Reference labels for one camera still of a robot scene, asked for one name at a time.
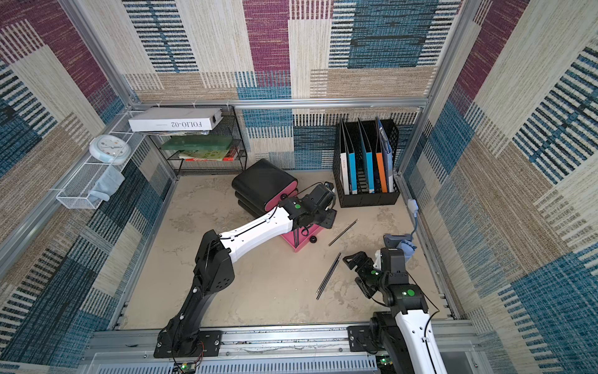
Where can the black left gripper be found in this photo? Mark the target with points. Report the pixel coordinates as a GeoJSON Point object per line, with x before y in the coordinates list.
{"type": "Point", "coordinates": [330, 220]}

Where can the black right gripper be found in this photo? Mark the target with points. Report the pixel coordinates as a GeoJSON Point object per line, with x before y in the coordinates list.
{"type": "Point", "coordinates": [363, 269]}

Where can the black pink drawer unit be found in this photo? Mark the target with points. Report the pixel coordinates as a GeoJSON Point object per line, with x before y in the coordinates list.
{"type": "Point", "coordinates": [255, 187]}

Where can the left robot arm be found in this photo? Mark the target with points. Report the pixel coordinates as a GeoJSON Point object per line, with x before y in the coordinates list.
{"type": "Point", "coordinates": [214, 270]}

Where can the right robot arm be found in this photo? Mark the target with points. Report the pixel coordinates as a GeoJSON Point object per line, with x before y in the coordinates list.
{"type": "Point", "coordinates": [404, 330]}

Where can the white binder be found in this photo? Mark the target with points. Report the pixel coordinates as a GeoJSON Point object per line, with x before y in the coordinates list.
{"type": "Point", "coordinates": [343, 160]}

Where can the light blue binder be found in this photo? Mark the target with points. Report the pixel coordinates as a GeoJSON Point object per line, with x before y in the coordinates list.
{"type": "Point", "coordinates": [349, 151]}

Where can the black plastic file organizer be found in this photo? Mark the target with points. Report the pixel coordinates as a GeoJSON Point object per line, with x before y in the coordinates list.
{"type": "Point", "coordinates": [364, 139]}

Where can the dark blue binder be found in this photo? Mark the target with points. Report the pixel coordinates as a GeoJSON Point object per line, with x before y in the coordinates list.
{"type": "Point", "coordinates": [387, 157]}

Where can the orange binder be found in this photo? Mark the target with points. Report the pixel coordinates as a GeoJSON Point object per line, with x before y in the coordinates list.
{"type": "Point", "coordinates": [379, 156]}

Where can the black mesh shelf rack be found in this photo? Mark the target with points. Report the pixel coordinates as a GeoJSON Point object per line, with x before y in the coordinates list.
{"type": "Point", "coordinates": [220, 151]}

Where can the green book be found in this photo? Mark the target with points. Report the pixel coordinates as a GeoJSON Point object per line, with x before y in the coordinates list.
{"type": "Point", "coordinates": [198, 143]}

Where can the white folio box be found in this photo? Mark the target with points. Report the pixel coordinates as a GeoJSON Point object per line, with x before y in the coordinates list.
{"type": "Point", "coordinates": [176, 120]}

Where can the light blue cloth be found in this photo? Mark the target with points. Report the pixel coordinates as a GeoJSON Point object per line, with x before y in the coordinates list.
{"type": "Point", "coordinates": [107, 185]}

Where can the white round clock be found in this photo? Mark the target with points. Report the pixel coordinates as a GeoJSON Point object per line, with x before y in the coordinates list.
{"type": "Point", "coordinates": [110, 150]}

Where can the grey cable clip mount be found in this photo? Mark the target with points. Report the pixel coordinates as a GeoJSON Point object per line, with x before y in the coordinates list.
{"type": "Point", "coordinates": [393, 241]}

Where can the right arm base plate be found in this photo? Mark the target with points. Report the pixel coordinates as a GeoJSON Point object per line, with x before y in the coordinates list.
{"type": "Point", "coordinates": [364, 338]}

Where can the blue white cable connector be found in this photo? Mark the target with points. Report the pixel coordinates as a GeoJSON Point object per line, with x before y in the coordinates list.
{"type": "Point", "coordinates": [413, 207]}

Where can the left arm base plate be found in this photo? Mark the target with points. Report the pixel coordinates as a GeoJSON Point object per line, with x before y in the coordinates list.
{"type": "Point", "coordinates": [205, 343]}

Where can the white wire basket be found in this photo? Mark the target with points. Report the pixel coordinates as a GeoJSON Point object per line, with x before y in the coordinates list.
{"type": "Point", "coordinates": [75, 193]}

